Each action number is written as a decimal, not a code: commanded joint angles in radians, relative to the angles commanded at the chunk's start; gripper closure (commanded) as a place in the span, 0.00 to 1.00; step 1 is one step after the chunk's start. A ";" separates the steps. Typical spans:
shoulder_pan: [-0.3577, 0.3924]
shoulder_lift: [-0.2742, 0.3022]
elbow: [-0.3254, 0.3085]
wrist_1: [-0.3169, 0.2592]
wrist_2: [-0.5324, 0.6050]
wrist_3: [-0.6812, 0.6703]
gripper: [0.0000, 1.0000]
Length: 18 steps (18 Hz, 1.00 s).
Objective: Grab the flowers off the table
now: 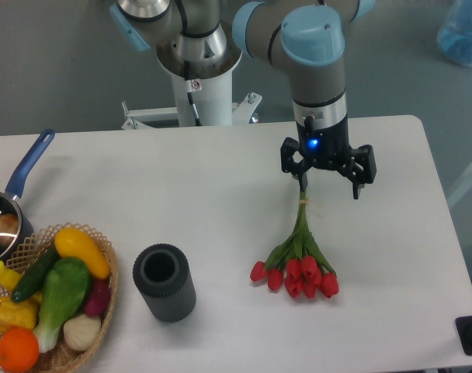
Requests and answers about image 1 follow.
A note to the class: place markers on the blue handled saucepan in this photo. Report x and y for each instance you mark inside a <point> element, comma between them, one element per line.
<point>15,187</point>

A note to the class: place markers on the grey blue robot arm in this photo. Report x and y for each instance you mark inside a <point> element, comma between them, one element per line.
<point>199,43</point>

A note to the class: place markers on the red tulip bouquet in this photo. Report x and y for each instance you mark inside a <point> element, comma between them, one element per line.
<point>297,264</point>

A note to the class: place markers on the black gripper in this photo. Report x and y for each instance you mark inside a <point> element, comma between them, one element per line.
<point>329,149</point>

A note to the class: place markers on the yellow squash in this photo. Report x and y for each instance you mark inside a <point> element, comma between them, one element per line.
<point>72,242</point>

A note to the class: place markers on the white garlic bulb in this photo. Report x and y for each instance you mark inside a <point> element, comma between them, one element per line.
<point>81,331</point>

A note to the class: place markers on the dark green cucumber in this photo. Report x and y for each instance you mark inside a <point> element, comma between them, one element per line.
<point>33,279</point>

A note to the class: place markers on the yellow bell pepper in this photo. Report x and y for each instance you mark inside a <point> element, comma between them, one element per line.
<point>17,314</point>

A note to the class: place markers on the black device at edge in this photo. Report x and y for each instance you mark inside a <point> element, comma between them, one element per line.
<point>464,329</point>

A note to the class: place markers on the yellow banana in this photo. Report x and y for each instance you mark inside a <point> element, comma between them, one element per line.
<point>10,278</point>

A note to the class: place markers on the brown bread roll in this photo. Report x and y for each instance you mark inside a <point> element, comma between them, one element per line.
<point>9,227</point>

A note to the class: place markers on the green bok choy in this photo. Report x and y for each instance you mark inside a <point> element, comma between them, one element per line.
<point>64,290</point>

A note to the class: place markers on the dark grey ribbed vase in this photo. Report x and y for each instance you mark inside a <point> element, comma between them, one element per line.
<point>162,275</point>

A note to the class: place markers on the orange fruit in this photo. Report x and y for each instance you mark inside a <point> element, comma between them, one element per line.
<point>19,350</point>

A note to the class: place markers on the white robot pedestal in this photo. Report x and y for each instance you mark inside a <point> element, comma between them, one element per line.
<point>198,102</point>

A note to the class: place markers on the blue plastic bag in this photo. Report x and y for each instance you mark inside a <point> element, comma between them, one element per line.
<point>454,38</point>

